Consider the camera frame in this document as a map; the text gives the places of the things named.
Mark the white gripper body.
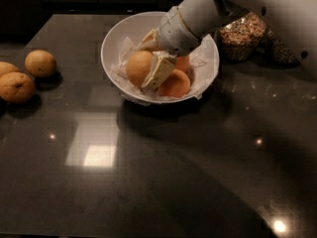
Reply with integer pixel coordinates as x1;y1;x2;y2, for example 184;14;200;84
157;6;201;57

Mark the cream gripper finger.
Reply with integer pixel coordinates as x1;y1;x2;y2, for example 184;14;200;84
141;52;176;91
136;29;161;52

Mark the large front orange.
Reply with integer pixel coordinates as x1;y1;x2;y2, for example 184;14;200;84
126;51;153;87

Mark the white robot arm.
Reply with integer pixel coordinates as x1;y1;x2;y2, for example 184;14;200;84
138;0;317;90

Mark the back orange in bowl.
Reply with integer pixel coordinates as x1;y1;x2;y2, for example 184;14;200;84
175;56;189;72

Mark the white bowl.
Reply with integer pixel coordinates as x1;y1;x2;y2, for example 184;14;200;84
100;11;220;105

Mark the right front orange in bowl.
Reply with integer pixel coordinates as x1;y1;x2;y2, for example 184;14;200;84
158;69;190;97

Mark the white paper liner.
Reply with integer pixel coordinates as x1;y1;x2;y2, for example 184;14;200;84
108;35;219;105

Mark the middle glass jar of grains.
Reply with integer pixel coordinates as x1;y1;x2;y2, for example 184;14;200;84
218;13;266;62

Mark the glass jar of grains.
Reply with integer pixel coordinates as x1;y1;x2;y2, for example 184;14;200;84
265;29;299;65
218;13;266;62

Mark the right glass jar of grains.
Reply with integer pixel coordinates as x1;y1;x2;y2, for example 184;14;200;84
265;29;299;65

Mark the orange on table upper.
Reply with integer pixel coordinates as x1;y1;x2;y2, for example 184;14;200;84
25;50;56;78

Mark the orange on table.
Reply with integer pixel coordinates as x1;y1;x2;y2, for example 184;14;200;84
25;50;56;78
0;72;36;104

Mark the orange on table front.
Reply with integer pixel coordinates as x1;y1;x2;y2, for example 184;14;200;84
0;72;36;104

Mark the orange at left edge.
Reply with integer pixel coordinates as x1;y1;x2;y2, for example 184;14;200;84
0;61;19;77

